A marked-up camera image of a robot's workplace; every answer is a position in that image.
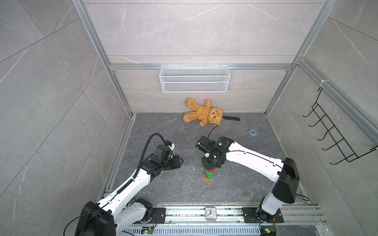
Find green lego brick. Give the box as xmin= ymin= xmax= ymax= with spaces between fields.
xmin=206 ymin=171 xmax=214 ymax=179

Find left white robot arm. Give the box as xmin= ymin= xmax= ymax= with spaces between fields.
xmin=74 ymin=154 xmax=184 ymax=236

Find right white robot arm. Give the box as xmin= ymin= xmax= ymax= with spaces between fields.
xmin=196 ymin=136 xmax=300 ymax=223

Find black comb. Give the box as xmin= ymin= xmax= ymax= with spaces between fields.
xmin=222 ymin=116 xmax=240 ymax=121

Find brown teddy bear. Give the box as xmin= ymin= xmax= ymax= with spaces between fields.
xmin=183 ymin=97 xmax=223 ymax=127

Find blue tape roll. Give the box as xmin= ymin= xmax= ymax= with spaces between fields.
xmin=250 ymin=129 xmax=257 ymax=136

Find small white clock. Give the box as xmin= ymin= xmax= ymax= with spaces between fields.
xmin=205 ymin=206 xmax=217 ymax=221

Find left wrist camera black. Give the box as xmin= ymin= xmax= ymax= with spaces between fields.
xmin=152 ymin=141 xmax=175 ymax=163

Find black corrugated cable hose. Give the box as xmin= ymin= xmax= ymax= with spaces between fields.
xmin=132 ymin=132 xmax=167 ymax=179

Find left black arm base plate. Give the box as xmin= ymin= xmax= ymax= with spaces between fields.
xmin=149 ymin=207 xmax=166 ymax=224

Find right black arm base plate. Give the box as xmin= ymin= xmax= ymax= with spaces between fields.
xmin=241 ymin=207 xmax=284 ymax=223

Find white wire mesh basket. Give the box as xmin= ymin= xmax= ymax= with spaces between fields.
xmin=159 ymin=65 xmax=231 ymax=93

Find black wire hook rack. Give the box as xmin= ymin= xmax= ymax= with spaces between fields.
xmin=302 ymin=88 xmax=378 ymax=165

